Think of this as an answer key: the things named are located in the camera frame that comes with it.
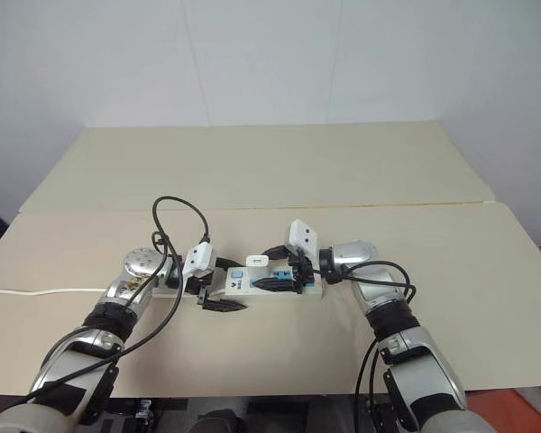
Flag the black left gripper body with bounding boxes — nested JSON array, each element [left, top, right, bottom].
[[185, 265, 221, 305]]

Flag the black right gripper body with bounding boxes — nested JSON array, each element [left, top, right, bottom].
[[287, 252, 319, 293]]

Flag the white power strip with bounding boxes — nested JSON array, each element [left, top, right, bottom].
[[151, 264, 326, 303]]

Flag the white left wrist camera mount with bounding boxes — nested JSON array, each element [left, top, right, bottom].
[[180, 243, 218, 281]]

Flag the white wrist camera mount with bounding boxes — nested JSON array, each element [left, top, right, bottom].
[[284, 218, 321, 260], [180, 243, 218, 281]]

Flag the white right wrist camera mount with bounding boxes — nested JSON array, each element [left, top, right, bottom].
[[284, 218, 321, 260]]

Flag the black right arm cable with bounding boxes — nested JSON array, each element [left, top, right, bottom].
[[310, 260, 419, 433]]

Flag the white power strip cord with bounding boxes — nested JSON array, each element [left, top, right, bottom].
[[0, 286, 114, 298]]

